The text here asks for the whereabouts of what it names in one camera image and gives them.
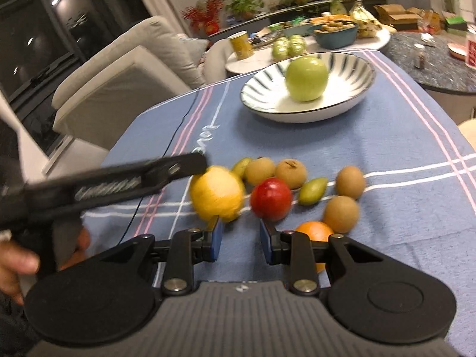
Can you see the red flower plant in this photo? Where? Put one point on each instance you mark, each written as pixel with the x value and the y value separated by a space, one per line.
pixel 202 15

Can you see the striped white bowl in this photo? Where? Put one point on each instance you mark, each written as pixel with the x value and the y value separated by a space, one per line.
pixel 267 96

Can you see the white round table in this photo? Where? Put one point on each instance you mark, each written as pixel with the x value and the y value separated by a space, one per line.
pixel 241 65

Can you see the beige sofa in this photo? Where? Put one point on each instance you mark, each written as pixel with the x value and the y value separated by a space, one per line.
pixel 111 93

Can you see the person's left hand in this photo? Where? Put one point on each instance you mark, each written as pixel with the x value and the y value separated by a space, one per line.
pixel 18 264

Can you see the glass spice jar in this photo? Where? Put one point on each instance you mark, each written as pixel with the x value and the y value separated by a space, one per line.
pixel 419 57

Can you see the orange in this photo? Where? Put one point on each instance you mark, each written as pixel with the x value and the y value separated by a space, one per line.
pixel 316 232

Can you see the dark window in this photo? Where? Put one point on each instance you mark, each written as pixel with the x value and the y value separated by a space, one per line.
pixel 55 26

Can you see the red apple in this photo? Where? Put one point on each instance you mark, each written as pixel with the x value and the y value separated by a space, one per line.
pixel 271 199

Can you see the open cardboard box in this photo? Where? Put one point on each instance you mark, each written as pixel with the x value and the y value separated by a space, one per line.
pixel 394 15

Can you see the yellow lemon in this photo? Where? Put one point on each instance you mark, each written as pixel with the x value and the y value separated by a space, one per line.
pixel 217 193

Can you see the brown round fruit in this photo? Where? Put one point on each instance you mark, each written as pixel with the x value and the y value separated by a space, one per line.
pixel 260 171
pixel 291 173
pixel 341 214
pixel 350 181

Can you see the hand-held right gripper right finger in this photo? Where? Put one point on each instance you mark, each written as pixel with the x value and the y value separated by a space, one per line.
pixel 264 241

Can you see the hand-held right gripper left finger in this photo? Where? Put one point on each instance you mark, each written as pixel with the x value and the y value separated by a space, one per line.
pixel 216 240

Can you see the grey cushion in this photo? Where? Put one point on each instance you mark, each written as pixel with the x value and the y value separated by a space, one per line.
pixel 193 59

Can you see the bunch of bananas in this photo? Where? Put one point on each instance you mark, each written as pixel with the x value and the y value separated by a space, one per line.
pixel 366 18

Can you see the orange basket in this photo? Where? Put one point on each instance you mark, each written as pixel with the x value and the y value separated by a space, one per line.
pixel 331 17

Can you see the white bottle red label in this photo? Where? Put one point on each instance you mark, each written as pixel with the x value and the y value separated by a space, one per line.
pixel 471 50

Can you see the blue striped tablecloth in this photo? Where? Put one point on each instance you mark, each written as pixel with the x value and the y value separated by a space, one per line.
pixel 372 148

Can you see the small green fruit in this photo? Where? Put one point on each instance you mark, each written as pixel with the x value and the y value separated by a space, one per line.
pixel 312 190
pixel 241 166

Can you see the yellow can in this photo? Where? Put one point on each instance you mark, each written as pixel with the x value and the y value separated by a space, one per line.
pixel 241 46

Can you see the blue bowl of longans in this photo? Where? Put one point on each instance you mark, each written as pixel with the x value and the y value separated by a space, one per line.
pixel 334 39

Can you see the green apple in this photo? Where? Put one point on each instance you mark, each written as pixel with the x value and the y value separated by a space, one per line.
pixel 306 78

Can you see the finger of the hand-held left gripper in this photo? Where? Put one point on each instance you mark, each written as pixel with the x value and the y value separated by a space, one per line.
pixel 178 167

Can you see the pack of green apples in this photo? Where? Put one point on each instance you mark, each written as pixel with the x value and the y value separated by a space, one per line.
pixel 290 47

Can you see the pink dish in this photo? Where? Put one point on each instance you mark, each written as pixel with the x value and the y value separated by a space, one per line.
pixel 456 49

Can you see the dark television cabinet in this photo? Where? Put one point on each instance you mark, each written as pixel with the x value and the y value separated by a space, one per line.
pixel 267 15

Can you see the dark marble table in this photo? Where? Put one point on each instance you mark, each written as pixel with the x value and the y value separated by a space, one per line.
pixel 438 67

